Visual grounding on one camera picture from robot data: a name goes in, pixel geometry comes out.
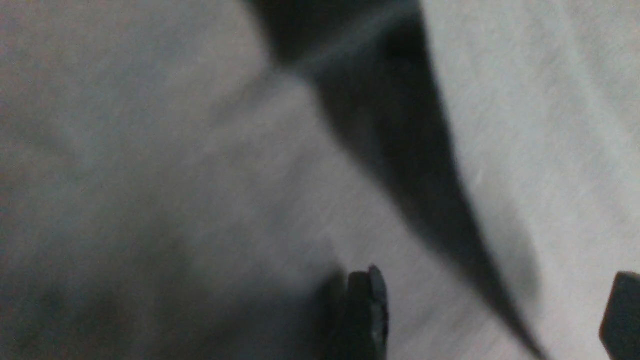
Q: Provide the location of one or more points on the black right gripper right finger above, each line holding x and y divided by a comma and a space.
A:
619, 331

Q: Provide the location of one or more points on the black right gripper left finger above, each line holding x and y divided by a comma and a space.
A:
362, 329

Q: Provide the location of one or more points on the gray long-sleeved shirt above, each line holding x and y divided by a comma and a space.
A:
195, 179

